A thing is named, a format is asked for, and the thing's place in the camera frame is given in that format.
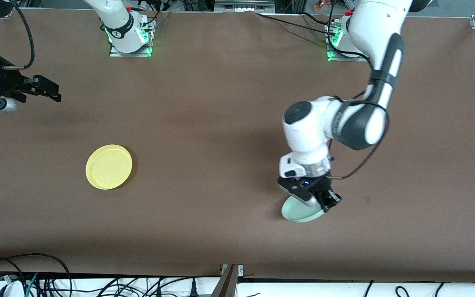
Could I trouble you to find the yellow plate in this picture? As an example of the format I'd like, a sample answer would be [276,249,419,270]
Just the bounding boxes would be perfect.
[85,144,133,190]

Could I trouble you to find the long black table cable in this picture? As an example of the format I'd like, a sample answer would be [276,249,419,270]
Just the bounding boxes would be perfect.
[255,12,334,34]

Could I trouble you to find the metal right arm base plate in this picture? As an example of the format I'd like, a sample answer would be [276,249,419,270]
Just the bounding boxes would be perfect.
[109,19,153,58]

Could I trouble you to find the green cable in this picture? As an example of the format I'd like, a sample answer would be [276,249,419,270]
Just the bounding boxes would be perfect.
[25,272,40,297]

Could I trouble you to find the black looping cable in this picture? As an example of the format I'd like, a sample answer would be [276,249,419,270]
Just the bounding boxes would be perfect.
[0,253,72,297]

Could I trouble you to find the grey metal bracket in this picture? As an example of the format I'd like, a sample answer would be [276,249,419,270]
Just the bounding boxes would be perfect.
[211,264,244,297]

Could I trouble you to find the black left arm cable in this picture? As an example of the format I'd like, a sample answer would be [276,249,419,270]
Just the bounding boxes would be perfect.
[326,94,390,180]

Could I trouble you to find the pale green plate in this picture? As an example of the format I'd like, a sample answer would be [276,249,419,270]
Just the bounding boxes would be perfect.
[281,196,333,224]

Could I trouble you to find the black base connector cable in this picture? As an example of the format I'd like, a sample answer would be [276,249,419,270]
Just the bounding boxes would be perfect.
[143,9,171,28]

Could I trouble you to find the silver metal rail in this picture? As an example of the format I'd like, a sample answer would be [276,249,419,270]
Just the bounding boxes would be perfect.
[215,0,275,13]

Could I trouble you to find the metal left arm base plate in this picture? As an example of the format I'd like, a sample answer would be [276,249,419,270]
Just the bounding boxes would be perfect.
[327,21,369,63]

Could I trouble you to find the short black table cable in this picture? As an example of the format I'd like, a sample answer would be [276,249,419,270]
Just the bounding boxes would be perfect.
[303,12,339,25]

